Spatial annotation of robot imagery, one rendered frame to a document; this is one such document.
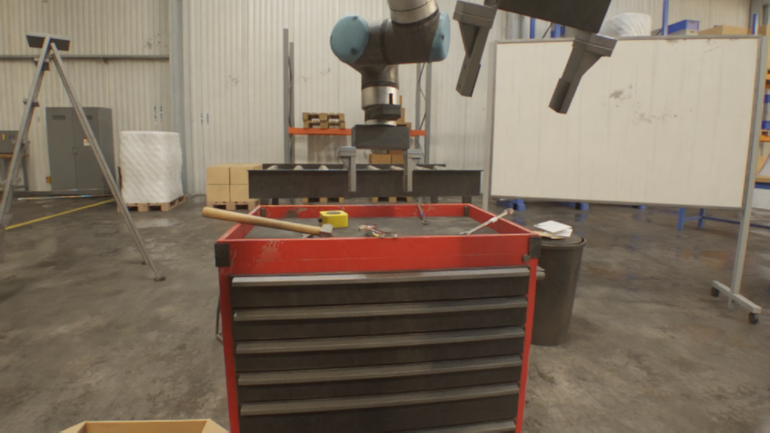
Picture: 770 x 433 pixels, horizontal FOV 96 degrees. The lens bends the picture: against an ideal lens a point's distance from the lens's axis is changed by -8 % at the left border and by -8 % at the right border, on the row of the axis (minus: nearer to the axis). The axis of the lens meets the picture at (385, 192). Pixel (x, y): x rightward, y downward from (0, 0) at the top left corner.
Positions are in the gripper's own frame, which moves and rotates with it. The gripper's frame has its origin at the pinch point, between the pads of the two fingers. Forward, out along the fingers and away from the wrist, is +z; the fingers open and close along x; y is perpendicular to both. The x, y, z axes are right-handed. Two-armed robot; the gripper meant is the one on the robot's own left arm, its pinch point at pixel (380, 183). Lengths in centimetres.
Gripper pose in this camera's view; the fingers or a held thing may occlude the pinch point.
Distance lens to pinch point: 89.0
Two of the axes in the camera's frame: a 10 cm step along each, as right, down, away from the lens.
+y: -2.9, 0.1, 9.6
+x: -9.6, 0.0, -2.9
